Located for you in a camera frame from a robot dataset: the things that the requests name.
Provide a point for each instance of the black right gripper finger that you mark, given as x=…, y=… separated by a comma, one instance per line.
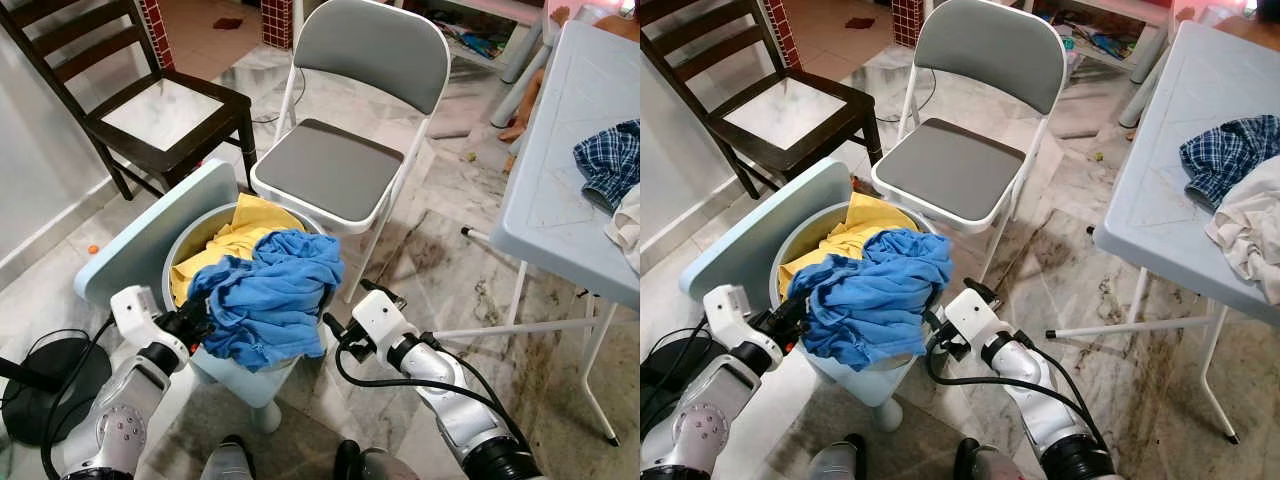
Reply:
x=983, y=290
x=934, y=320
x=336, y=327
x=382, y=292

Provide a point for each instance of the blue garment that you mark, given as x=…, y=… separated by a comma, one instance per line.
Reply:
x=870, y=300
x=270, y=300

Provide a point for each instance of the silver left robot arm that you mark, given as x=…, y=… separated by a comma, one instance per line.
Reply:
x=120, y=420
x=715, y=420

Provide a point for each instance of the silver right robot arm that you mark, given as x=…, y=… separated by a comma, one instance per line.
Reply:
x=1040, y=395
x=445, y=390

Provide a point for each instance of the grey round laundry tub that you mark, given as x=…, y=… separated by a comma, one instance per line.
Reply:
x=195, y=235
x=805, y=235

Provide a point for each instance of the yellow garment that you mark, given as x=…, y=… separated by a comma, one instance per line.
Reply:
x=850, y=240
x=240, y=240

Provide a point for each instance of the grey folding chair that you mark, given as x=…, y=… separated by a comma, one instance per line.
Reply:
x=950, y=170
x=330, y=170

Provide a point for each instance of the left robot leg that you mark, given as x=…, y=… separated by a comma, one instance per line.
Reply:
x=838, y=460
x=228, y=460

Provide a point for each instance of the black round stand base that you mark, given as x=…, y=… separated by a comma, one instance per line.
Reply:
x=50, y=400
x=665, y=400

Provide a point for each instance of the dark wooden chair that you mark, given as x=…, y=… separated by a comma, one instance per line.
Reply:
x=165, y=110
x=790, y=110

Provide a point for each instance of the white low table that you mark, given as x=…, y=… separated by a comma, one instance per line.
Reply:
x=1140, y=100
x=515, y=105

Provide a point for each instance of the blue plaid shirt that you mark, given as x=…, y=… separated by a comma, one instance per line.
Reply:
x=1230, y=155
x=610, y=160

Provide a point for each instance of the blue plastic toy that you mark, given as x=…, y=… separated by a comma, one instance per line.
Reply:
x=1100, y=45
x=480, y=40

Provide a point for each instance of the light blue folding table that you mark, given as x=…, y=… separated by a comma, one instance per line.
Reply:
x=590, y=70
x=1220, y=70

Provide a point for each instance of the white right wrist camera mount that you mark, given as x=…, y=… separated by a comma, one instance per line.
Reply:
x=378, y=320
x=972, y=318

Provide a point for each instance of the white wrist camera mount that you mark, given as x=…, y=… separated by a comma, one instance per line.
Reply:
x=135, y=315
x=972, y=318
x=728, y=305
x=378, y=320

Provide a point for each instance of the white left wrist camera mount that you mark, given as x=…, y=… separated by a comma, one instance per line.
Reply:
x=135, y=315
x=728, y=305

